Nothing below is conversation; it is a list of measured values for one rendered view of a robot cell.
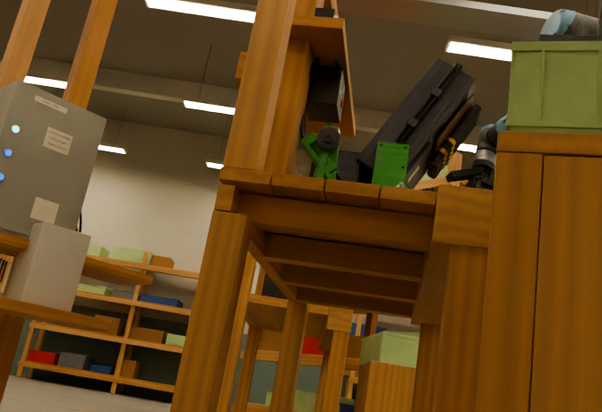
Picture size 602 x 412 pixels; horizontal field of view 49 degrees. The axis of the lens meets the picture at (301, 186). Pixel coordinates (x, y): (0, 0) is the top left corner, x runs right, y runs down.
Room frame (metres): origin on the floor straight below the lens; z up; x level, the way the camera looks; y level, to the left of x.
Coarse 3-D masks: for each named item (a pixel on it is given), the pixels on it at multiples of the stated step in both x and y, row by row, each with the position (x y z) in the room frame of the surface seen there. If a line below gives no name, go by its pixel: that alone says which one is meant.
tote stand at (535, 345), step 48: (528, 144) 0.94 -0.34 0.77; (576, 144) 0.92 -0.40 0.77; (528, 192) 0.94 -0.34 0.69; (576, 192) 0.92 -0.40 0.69; (528, 240) 0.94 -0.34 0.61; (576, 240) 0.92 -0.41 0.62; (528, 288) 0.94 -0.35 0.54; (576, 288) 0.92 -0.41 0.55; (528, 336) 0.94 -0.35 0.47; (576, 336) 0.92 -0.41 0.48; (480, 384) 0.96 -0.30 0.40; (528, 384) 0.94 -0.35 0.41; (576, 384) 0.92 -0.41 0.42
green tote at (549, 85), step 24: (528, 48) 0.96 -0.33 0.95; (552, 48) 0.95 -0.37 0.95; (576, 48) 0.94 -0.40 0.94; (600, 48) 0.92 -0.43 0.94; (528, 72) 0.96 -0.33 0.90; (552, 72) 0.95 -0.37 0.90; (576, 72) 0.94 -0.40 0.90; (600, 72) 0.92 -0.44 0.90; (528, 96) 0.96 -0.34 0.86; (552, 96) 0.95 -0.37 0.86; (576, 96) 0.94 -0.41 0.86; (600, 96) 0.92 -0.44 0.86; (528, 120) 0.96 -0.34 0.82; (552, 120) 0.95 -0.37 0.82; (576, 120) 0.94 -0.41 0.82; (600, 120) 0.93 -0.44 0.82
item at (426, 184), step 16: (368, 320) 5.75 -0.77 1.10; (272, 336) 6.19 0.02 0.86; (352, 336) 5.38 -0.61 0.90; (368, 336) 5.23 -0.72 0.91; (416, 336) 4.82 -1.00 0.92; (256, 352) 6.14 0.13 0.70; (272, 352) 6.04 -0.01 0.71; (304, 352) 5.79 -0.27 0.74; (320, 352) 5.65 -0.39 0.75; (352, 352) 5.36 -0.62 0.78; (352, 368) 5.18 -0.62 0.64; (304, 400) 5.71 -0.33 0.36; (352, 400) 5.68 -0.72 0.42
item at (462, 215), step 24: (456, 192) 1.54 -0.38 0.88; (480, 192) 1.53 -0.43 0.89; (456, 216) 1.54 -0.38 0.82; (480, 216) 1.53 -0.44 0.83; (432, 240) 1.56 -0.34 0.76; (456, 240) 1.54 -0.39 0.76; (480, 240) 1.53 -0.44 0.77; (432, 264) 1.79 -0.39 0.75; (432, 288) 2.13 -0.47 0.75; (432, 312) 2.59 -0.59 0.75
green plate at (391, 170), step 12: (384, 144) 2.23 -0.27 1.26; (396, 144) 2.23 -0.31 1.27; (408, 144) 2.22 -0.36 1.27; (384, 156) 2.22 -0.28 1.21; (396, 156) 2.21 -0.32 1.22; (384, 168) 2.20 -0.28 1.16; (396, 168) 2.20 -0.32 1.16; (372, 180) 2.19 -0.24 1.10; (384, 180) 2.19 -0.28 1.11; (396, 180) 2.18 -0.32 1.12
